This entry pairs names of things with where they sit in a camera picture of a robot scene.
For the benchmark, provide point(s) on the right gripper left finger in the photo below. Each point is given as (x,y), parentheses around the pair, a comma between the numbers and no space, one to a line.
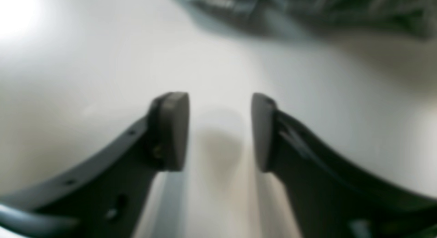
(103,197)

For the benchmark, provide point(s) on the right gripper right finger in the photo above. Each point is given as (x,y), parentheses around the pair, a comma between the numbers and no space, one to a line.
(330,196)

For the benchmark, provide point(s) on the grey printed T-shirt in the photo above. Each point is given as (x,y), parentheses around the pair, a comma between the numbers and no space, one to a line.
(256,17)

